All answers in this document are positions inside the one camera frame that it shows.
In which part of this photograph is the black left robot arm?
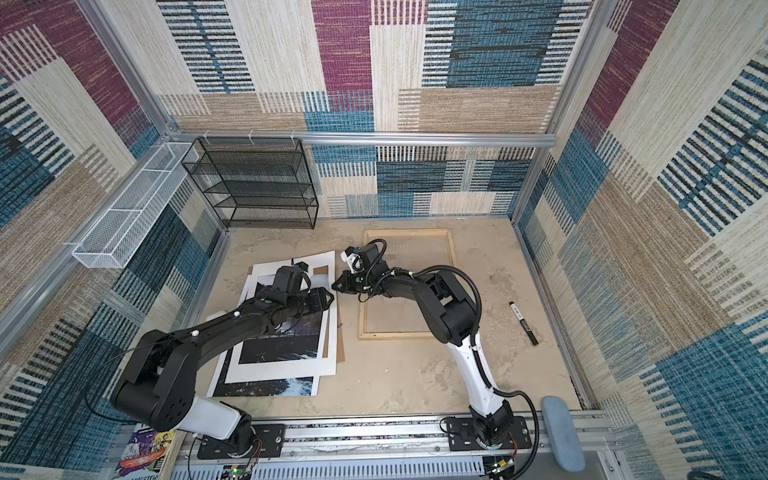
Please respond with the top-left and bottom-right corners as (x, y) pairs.
(110, 262), (334, 457)

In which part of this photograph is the aluminium front rail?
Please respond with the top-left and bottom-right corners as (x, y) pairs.
(160, 411), (632, 479)

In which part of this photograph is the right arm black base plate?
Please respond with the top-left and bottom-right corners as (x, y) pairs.
(439, 416), (533, 451)

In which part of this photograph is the white wire mesh basket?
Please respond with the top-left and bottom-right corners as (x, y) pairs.
(72, 142), (191, 269)

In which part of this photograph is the light wooden picture frame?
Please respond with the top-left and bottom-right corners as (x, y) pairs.
(357, 227), (457, 342)

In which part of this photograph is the black wire mesh shelf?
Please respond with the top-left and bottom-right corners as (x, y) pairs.
(181, 136), (319, 229)

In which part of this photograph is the black marker pen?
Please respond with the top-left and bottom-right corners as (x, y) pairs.
(509, 301), (539, 346)

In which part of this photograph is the black corrugated cable hose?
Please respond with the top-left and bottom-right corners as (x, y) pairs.
(359, 238), (541, 480)

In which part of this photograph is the white bordered dark photo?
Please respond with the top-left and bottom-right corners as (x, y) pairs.
(208, 308), (337, 397)

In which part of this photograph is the colourful treehouse book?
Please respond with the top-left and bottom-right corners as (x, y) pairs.
(112, 424), (175, 480)

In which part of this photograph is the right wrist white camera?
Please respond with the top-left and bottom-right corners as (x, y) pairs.
(340, 246), (364, 274)

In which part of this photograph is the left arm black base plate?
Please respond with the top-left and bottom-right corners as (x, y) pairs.
(195, 424), (285, 460)

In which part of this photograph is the grey blue padded object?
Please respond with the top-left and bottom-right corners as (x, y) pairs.
(541, 396), (586, 473)

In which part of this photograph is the white photo mat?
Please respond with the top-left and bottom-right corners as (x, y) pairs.
(217, 251), (339, 395)

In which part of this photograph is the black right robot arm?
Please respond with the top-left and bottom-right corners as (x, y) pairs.
(332, 239), (514, 449)

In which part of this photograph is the brown cardboard backing board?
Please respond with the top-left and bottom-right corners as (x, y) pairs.
(312, 265), (345, 364)

